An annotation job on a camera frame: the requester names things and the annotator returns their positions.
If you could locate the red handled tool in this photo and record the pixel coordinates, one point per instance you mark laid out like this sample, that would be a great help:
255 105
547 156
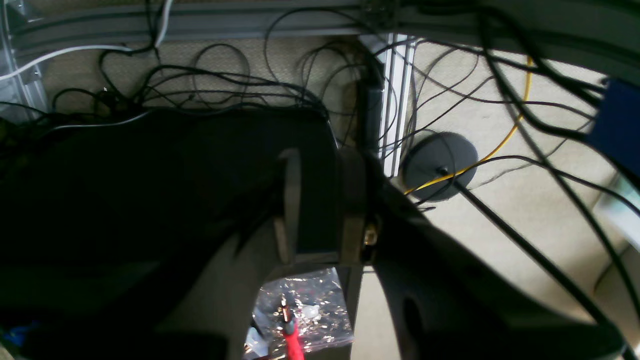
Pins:
290 332

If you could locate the clear plastic bag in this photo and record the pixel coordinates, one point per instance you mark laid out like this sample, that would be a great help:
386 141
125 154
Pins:
319 305

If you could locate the aluminium frame base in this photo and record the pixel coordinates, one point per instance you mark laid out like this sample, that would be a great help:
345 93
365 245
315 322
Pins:
602 35

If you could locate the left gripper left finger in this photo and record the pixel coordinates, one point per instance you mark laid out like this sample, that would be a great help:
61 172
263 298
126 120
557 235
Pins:
196 304

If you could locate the blue box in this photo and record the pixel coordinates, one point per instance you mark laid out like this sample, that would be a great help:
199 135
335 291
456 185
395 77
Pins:
616 132

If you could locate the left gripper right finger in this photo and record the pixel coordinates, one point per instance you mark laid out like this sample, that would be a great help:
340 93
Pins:
445 302

